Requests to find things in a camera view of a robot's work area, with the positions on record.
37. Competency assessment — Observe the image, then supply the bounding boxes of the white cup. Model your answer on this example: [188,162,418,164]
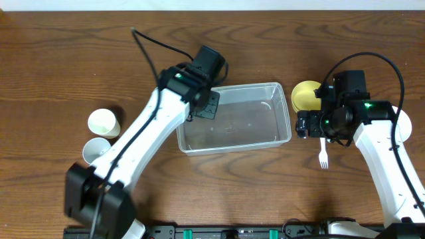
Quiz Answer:
[88,109,121,139]

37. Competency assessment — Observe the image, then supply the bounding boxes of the clear plastic container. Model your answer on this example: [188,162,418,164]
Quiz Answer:
[177,82,292,156]

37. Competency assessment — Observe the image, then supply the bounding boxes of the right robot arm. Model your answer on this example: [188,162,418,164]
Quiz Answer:
[291,80,424,238]

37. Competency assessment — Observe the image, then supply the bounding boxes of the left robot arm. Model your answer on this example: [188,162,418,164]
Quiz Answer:
[64,61,228,238]

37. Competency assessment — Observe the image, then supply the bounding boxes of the grey cup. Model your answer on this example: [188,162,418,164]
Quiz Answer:
[82,137,111,164]

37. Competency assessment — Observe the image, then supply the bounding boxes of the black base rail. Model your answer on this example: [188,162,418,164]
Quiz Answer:
[62,217,425,239]

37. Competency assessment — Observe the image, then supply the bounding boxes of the white bowl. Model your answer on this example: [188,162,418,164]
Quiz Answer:
[395,110,412,143]

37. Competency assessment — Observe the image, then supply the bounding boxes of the yellow bowl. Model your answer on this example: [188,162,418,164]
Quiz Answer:
[291,80,321,113]

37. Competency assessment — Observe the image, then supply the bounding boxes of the pink fork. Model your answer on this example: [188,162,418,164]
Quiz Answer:
[319,137,329,169]

